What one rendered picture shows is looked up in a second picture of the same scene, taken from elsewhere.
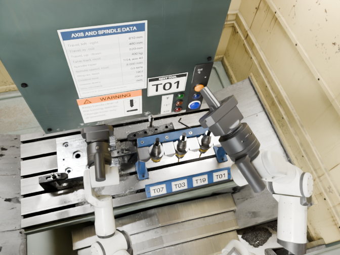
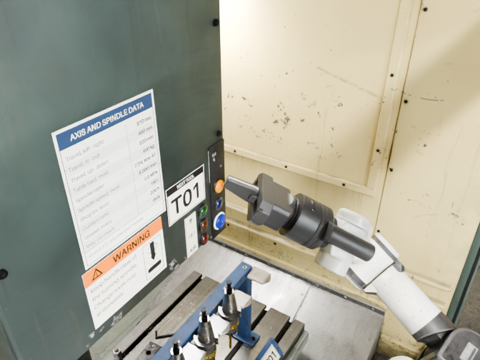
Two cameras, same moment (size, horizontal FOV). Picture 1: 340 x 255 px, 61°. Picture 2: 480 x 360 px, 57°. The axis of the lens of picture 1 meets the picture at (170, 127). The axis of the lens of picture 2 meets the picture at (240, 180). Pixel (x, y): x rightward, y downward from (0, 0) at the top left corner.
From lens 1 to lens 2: 0.35 m
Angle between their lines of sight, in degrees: 36
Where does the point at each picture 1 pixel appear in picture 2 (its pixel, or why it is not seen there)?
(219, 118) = (271, 198)
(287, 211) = (396, 291)
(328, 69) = (288, 149)
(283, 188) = (371, 268)
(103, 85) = (115, 226)
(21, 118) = not seen: outside the picture
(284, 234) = (416, 318)
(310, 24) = (236, 121)
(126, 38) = (134, 125)
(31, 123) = not seen: outside the picture
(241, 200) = not seen: outside the picture
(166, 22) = (171, 86)
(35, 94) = (18, 291)
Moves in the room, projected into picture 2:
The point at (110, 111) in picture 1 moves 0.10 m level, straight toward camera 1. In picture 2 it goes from (128, 282) to (179, 310)
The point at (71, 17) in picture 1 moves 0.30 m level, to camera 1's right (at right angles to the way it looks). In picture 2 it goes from (68, 105) to (278, 58)
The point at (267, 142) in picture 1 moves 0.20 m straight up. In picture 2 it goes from (279, 287) to (282, 250)
